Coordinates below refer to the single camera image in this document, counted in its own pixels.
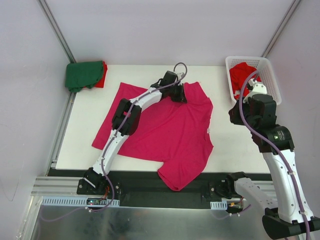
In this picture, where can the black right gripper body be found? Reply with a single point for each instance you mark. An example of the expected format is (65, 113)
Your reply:
(235, 115)

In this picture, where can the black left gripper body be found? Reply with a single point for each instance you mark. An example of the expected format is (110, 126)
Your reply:
(180, 94)

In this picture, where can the pink t shirt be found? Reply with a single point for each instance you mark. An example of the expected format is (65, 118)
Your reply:
(175, 134)

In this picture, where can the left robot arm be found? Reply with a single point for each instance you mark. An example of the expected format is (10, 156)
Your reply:
(125, 122)

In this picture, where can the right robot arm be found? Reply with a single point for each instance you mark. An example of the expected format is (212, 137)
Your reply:
(289, 215)

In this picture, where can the white plastic laundry basket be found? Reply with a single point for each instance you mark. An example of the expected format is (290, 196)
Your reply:
(266, 74)

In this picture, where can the red t shirt in basket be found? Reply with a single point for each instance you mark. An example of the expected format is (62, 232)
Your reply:
(238, 75)

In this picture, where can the folded red t shirt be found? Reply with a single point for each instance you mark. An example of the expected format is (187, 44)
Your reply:
(101, 82)

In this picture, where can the folded green t shirt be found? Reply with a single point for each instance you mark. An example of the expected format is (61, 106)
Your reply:
(83, 75)

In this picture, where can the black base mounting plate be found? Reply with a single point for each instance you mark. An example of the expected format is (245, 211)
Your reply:
(147, 189)

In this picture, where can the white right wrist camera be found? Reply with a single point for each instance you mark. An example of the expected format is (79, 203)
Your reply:
(255, 88)

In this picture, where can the right white cable duct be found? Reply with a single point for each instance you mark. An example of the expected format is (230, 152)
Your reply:
(225, 204)

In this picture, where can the white cable duct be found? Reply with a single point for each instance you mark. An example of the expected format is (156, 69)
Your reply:
(225, 204)
(69, 201)

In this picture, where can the right aluminium corner post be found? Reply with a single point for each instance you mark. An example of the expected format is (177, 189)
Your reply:
(294, 5)

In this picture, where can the aluminium corner post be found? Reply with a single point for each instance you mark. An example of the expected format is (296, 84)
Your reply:
(56, 29)
(294, 5)

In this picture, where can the left aluminium corner post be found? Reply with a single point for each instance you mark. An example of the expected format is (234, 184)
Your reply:
(56, 29)

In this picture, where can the left white cable duct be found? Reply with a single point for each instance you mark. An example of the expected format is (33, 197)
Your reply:
(69, 201)

